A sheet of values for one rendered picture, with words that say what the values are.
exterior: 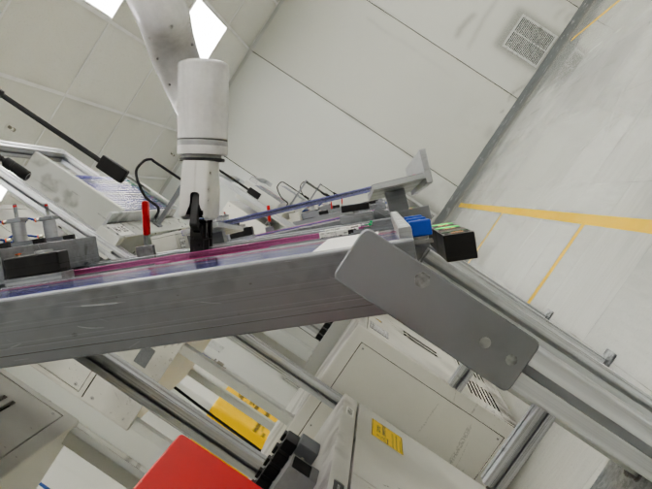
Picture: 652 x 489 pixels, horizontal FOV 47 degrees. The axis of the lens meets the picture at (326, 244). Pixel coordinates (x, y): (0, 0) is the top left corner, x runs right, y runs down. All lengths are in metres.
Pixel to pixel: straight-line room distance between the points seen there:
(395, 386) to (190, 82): 1.20
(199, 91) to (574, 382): 0.81
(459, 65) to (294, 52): 1.90
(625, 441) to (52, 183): 2.00
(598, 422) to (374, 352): 1.52
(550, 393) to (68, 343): 0.42
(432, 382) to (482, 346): 1.55
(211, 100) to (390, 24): 7.75
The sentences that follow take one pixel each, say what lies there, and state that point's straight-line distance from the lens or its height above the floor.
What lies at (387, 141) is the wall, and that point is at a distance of 8.76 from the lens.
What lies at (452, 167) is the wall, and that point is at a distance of 8.78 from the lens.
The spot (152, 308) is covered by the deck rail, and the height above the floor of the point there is 0.88.
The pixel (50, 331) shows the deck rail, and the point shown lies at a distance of 0.72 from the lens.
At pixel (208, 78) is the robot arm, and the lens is 1.25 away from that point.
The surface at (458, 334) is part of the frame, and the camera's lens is 0.61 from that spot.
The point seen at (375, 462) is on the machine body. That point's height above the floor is 0.55.
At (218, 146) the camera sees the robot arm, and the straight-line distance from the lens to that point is 1.25.
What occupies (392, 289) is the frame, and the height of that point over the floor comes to 0.71.
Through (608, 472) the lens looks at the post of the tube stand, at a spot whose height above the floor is 0.01.
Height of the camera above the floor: 0.76
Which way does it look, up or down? 2 degrees up
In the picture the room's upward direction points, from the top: 56 degrees counter-clockwise
